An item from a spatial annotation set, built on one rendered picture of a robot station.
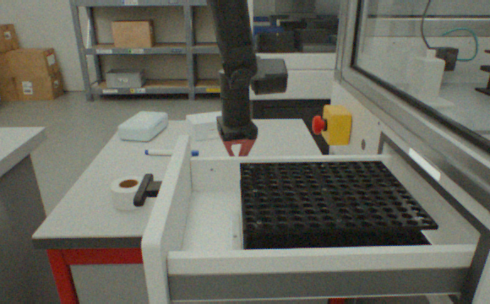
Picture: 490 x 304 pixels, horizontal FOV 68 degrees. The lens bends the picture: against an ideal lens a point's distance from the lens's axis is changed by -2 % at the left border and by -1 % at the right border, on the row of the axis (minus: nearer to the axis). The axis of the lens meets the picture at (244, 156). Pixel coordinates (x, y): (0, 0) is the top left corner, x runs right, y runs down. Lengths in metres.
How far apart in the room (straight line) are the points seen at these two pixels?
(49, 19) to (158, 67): 1.36
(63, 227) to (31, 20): 4.57
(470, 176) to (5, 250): 1.16
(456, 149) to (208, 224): 0.33
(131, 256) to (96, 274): 0.09
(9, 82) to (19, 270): 3.87
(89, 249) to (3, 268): 0.62
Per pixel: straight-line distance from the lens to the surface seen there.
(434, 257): 0.44
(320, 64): 1.28
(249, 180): 0.51
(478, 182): 0.44
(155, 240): 0.36
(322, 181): 0.52
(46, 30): 5.15
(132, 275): 0.75
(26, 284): 1.33
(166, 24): 4.71
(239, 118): 0.71
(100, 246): 0.70
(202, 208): 0.57
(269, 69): 0.69
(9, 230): 1.23
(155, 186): 0.49
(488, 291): 0.42
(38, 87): 4.90
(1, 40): 4.94
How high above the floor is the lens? 1.14
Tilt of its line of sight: 24 degrees down
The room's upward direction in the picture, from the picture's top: straight up
